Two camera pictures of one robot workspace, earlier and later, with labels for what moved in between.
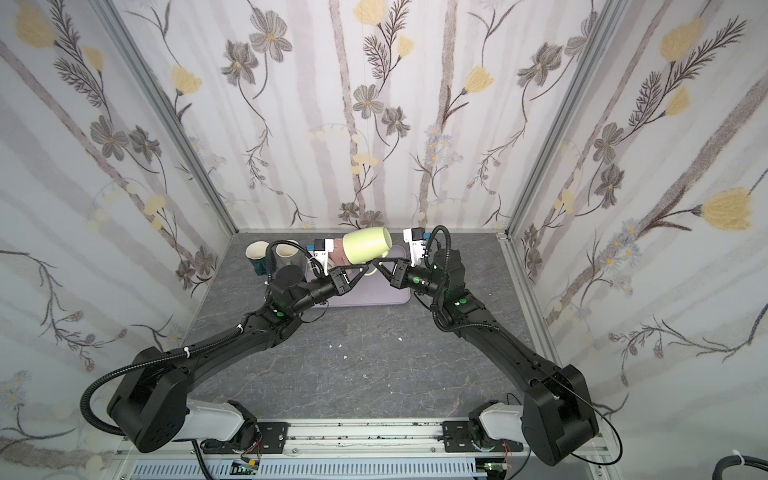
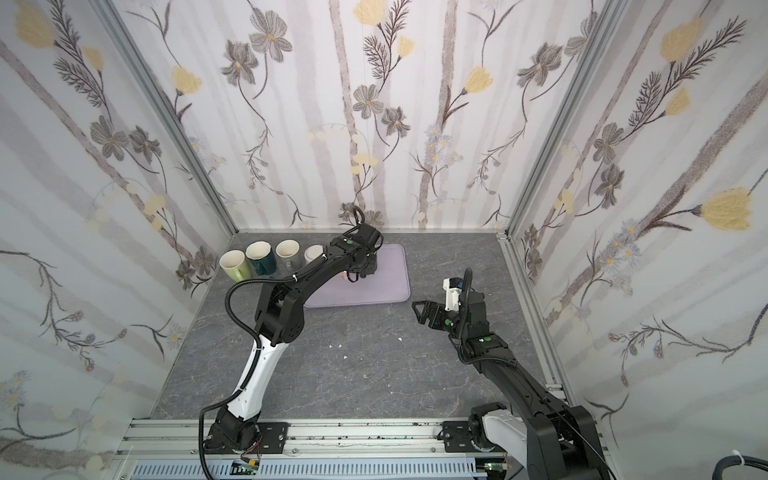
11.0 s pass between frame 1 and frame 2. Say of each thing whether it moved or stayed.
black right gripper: moved
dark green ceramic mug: stayed
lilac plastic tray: stayed
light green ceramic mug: moved
